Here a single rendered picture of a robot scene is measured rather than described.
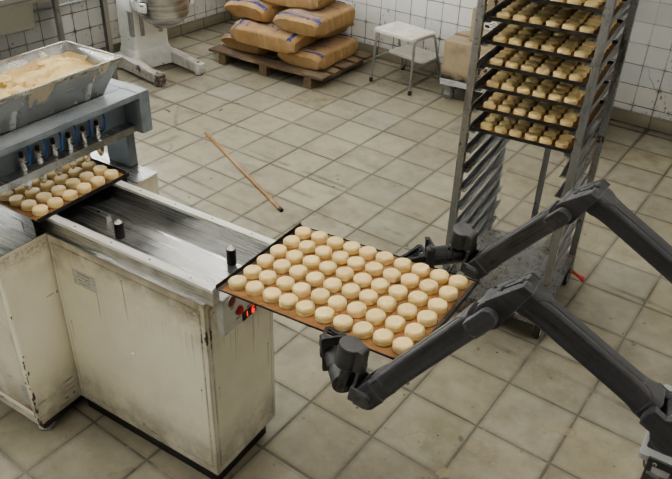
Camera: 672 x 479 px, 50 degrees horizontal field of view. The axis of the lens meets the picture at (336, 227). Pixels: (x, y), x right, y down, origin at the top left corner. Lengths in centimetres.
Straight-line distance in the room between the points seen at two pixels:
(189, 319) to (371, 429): 101
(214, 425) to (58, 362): 69
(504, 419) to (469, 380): 24
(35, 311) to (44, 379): 30
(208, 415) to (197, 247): 55
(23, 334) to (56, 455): 52
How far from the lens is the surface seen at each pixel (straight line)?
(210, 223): 243
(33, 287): 265
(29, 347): 275
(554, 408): 316
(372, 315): 183
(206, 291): 212
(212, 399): 241
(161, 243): 244
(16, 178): 251
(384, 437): 291
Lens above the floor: 217
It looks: 32 degrees down
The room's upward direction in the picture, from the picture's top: 2 degrees clockwise
